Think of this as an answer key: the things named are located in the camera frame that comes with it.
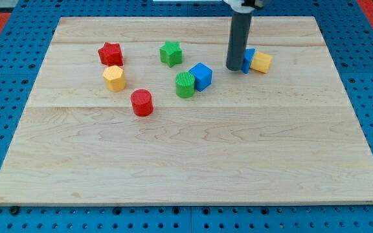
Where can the wooden board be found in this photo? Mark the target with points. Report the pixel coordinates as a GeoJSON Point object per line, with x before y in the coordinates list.
{"type": "Point", "coordinates": [287, 137]}

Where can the gray cylindrical pusher rod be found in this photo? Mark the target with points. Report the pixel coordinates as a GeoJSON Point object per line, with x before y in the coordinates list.
{"type": "Point", "coordinates": [238, 36]}

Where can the red star block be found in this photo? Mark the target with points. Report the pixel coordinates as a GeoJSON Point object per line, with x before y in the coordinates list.
{"type": "Point", "coordinates": [110, 54]}

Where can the yellow cube block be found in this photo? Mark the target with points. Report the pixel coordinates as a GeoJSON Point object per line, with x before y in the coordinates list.
{"type": "Point", "coordinates": [261, 62]}

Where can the yellow hexagon block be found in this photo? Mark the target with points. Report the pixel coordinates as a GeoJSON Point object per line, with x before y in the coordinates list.
{"type": "Point", "coordinates": [114, 78]}

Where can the red cylinder block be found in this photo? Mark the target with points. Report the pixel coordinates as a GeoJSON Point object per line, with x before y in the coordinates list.
{"type": "Point", "coordinates": [141, 101]}

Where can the green cylinder block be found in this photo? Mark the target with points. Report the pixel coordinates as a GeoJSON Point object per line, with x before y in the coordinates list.
{"type": "Point", "coordinates": [184, 85]}

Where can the blue flat block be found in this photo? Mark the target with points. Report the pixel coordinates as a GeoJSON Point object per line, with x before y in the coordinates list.
{"type": "Point", "coordinates": [247, 59]}

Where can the blue cube block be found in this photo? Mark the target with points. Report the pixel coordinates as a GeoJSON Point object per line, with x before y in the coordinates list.
{"type": "Point", "coordinates": [202, 75]}

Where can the green star block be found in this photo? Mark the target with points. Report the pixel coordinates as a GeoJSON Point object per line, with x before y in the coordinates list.
{"type": "Point", "coordinates": [171, 53]}

